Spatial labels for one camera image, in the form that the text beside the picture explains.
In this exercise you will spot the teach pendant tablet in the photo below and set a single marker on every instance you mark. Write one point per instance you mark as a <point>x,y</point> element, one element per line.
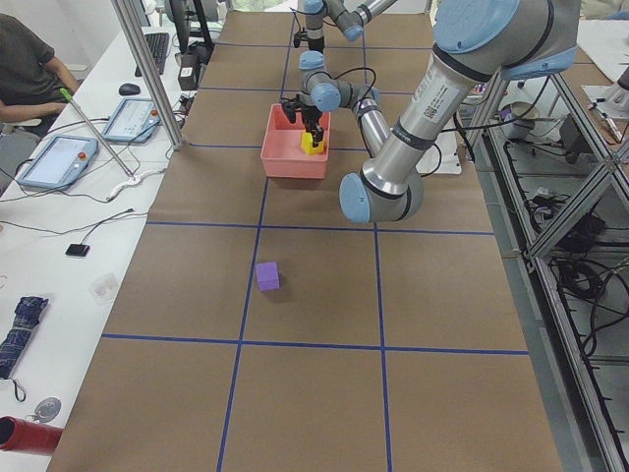
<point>132,123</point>
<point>60,163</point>

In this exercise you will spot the yellow foam block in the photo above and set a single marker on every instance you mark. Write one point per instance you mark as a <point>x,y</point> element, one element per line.
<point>310,146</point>

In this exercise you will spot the red cylinder bottle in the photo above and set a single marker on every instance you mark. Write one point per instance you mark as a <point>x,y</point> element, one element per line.
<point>19,435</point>

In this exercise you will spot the small black square device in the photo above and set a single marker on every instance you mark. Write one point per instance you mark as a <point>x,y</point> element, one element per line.
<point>79,250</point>

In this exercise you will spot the near teach pendant tablet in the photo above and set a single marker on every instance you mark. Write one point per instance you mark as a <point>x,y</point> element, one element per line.
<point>60,163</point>

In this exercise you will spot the pink plastic bin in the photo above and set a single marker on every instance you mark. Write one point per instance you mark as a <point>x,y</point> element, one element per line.
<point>282,154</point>

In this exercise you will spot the purple foam block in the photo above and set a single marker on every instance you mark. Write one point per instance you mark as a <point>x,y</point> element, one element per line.
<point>267,276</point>

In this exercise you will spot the black keyboard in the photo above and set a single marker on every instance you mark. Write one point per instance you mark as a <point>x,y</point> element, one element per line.
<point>158,45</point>

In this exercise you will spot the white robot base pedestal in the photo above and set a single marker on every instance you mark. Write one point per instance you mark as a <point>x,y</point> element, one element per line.
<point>442,158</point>

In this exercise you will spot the aluminium frame post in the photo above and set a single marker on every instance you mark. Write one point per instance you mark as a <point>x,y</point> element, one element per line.
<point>132,29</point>

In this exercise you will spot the aluminium frame rail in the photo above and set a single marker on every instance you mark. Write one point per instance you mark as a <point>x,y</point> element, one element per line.
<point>554,158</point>

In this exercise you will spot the round metal disc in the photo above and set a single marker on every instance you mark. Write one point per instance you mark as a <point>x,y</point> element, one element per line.
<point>47,410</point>

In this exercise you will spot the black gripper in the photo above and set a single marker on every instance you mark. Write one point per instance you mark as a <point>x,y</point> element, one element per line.
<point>312,115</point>

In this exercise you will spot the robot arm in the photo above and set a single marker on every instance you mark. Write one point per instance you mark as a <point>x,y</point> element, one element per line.
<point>472,41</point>
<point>350,23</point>

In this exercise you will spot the metal rod green tip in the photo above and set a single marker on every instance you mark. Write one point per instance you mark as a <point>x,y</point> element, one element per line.
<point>69,98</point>

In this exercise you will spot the folded blue umbrella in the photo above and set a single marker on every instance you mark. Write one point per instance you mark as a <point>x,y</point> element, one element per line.
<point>26,319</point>

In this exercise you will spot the black computer mouse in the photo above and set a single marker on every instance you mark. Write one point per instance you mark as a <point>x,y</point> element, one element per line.
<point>129,89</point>

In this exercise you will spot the seated person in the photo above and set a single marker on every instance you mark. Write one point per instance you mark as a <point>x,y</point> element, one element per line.
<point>32,77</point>

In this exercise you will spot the black box with label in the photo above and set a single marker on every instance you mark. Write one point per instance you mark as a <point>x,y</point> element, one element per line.
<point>189,72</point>

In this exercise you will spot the far teach pendant tablet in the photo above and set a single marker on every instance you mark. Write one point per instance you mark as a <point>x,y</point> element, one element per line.
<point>132,123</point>

